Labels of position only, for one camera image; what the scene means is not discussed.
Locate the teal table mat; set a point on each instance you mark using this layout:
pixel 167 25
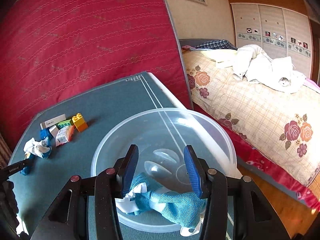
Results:
pixel 103 108

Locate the clear plastic bowl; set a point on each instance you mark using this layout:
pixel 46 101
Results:
pixel 161 136

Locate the red quilted mattress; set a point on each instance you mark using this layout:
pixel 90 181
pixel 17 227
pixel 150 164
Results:
pixel 52 50

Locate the red white snack packet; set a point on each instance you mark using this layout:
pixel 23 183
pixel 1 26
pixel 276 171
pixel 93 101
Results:
pixel 64 135

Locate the blue and grey box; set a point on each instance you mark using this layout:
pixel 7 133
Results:
pixel 51 122

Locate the teal cloth pouch with ribbon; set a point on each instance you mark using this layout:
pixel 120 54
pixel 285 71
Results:
pixel 184 209

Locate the floral plaid bed cover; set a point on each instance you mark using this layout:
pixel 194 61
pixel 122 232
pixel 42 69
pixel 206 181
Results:
pixel 283 127

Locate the orange toy brick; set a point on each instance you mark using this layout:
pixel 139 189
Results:
pixel 79 122

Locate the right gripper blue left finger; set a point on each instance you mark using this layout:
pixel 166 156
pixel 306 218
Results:
pixel 127 170

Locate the blue cracker snack packet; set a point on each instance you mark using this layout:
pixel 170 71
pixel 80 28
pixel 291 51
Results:
pixel 28 163

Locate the blue foil snack packet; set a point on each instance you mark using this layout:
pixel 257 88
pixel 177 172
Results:
pixel 45 133

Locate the white plastic bag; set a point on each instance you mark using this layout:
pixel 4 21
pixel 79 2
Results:
pixel 41 148

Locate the white zigzag pattern block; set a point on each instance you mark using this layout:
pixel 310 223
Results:
pixel 54 130

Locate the green dotted block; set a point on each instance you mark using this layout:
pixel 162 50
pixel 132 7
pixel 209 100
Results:
pixel 65 123

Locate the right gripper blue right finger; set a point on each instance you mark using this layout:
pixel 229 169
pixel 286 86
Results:
pixel 196 169

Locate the blue checked pillow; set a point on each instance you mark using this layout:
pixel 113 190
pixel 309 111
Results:
pixel 216 44

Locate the wardrobe with sliding doors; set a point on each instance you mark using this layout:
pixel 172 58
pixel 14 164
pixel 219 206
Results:
pixel 282 28

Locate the patterned curtain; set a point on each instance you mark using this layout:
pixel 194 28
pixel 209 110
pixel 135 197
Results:
pixel 5 153

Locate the white crumpled blanket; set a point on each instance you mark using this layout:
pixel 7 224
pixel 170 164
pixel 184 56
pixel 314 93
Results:
pixel 252 63

